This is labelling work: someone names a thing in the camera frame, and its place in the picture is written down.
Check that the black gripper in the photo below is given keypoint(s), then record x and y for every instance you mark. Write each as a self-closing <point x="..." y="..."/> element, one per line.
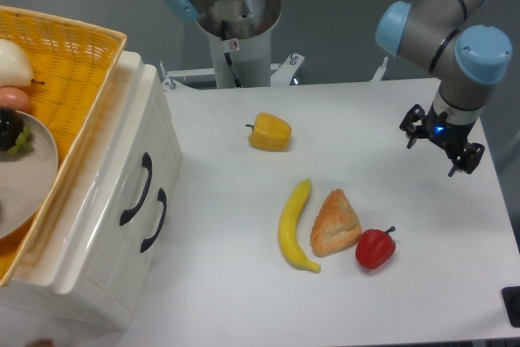
<point x="451" y="138"/>

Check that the black top drawer handle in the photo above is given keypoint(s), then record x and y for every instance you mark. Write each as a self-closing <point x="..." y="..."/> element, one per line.
<point x="140" y="189"/>

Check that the black drawer handle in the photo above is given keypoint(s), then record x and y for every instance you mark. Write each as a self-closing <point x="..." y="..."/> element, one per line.
<point x="140" y="189"/>
<point x="156" y="221"/>

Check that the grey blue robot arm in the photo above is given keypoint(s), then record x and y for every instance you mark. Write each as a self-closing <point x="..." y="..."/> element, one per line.
<point x="468" y="61"/>

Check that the white drawer cabinet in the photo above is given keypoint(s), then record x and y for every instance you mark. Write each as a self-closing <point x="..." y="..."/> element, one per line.
<point x="84" y="265"/>

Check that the red bell pepper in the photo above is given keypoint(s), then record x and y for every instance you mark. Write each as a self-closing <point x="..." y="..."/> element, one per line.
<point x="375" y="247"/>

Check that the golden pastry bread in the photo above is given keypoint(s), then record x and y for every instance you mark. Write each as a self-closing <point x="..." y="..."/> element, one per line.
<point x="336" y="227"/>

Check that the black corner device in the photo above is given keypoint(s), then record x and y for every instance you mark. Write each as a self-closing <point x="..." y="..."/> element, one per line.
<point x="511" y="299"/>

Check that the yellow bell pepper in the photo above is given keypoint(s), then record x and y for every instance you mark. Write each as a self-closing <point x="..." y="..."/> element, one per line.
<point x="269" y="132"/>

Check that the yellow banana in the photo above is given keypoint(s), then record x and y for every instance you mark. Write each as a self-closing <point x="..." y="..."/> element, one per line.
<point x="287" y="229"/>

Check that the yellow woven basket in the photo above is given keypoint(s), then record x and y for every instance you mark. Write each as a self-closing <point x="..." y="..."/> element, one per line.
<point x="76" y="60"/>

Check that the grey plate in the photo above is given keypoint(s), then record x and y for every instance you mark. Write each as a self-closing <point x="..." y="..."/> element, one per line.
<point x="27" y="178"/>

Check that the dark eggplant with green stem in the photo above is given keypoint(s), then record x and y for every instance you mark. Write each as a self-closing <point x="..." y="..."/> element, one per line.
<point x="15" y="134"/>

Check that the white pear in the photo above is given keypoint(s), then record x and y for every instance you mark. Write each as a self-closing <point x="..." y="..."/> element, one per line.
<point x="16" y="68"/>

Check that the pink sausage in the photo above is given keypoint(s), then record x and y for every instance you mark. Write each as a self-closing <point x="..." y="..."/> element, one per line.
<point x="15" y="99"/>

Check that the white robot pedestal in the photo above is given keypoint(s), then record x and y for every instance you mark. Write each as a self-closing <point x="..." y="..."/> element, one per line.
<point x="239" y="36"/>

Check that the white metal base frame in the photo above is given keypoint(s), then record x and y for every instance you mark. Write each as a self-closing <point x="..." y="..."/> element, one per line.
<point x="281" y="74"/>

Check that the black lower drawer handle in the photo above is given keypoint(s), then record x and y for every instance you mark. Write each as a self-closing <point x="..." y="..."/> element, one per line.
<point x="156" y="221"/>

